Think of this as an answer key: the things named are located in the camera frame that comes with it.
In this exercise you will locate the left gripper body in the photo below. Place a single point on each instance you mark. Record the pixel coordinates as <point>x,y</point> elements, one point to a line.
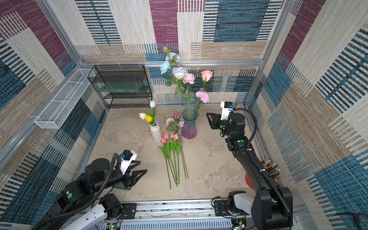
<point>127,180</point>

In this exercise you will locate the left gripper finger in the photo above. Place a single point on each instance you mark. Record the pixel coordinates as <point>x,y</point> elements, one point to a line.
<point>133,164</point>
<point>137,175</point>

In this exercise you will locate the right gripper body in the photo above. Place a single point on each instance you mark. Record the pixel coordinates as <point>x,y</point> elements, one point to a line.
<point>221,123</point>

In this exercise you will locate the pink carnation stem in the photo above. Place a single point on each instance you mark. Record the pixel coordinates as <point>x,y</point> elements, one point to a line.
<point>202,98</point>

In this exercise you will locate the magenta rose stem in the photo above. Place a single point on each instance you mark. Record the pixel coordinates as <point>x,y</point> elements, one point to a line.
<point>178,125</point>

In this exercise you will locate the pink tulip picked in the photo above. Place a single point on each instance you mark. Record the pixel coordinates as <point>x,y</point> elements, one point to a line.
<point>169,149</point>
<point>165,148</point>
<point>170,168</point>

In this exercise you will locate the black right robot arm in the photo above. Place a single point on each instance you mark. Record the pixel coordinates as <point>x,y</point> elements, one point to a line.
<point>271,208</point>

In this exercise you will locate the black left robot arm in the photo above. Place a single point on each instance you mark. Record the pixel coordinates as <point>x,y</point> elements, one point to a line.
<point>78,195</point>

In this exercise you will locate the purple glass vase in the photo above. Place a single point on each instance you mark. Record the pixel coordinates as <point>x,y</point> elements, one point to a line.
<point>189,129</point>

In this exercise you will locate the white ribbed vase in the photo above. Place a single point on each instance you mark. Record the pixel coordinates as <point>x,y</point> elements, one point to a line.
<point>156,132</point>

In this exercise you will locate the rose bouquet with leaves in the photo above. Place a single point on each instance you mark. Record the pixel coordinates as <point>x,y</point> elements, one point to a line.
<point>177,75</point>

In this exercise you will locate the yellow tulip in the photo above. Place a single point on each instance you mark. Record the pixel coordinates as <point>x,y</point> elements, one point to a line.
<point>149,119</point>

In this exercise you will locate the pale white tulip back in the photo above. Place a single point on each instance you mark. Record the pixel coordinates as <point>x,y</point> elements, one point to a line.
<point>153,107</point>

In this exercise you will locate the red pencil cup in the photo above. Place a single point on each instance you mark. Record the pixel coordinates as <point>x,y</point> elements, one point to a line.
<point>271,168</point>

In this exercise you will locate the green pad on shelf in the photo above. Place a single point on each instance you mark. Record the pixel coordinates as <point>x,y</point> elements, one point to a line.
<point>121,88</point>

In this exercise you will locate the black mesh shelf rack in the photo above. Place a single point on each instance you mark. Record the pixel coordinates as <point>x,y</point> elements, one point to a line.
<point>101,75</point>

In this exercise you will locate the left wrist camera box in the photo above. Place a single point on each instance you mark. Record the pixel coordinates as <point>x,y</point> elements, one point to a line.
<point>126,159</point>

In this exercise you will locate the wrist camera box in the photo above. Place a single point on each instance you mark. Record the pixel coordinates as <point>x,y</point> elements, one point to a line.
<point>226,107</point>
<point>126,159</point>

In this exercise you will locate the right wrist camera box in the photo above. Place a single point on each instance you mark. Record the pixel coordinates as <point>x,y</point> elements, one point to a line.
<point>226,107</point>

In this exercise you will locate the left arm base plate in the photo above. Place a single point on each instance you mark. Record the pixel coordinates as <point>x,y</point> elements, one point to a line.
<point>128,211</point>

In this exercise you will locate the aluminium front rail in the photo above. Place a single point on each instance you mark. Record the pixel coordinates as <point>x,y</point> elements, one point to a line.
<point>194,214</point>

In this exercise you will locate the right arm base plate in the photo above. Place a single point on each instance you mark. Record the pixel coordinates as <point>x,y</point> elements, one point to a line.
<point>222,209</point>

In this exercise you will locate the white mesh wall basket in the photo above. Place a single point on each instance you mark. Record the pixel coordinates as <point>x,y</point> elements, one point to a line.
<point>61,106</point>

